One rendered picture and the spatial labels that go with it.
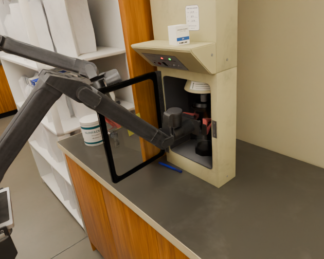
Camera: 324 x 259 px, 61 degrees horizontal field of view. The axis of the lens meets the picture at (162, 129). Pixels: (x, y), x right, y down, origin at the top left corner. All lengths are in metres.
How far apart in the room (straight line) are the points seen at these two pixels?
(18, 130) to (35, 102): 0.08
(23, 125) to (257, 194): 0.84
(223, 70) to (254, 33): 0.42
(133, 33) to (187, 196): 0.68
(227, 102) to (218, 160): 0.23
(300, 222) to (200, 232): 0.33
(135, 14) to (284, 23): 0.60
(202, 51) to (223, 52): 0.11
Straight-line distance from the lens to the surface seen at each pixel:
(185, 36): 0.95
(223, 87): 0.99
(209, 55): 0.91
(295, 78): 1.30
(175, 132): 1.05
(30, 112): 0.78
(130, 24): 1.16
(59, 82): 0.76
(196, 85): 1.06
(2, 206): 1.17
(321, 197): 1.19
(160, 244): 1.16
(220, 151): 1.08
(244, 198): 1.12
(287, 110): 1.36
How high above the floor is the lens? 1.64
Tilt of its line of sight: 25 degrees down
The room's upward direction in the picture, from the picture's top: 6 degrees counter-clockwise
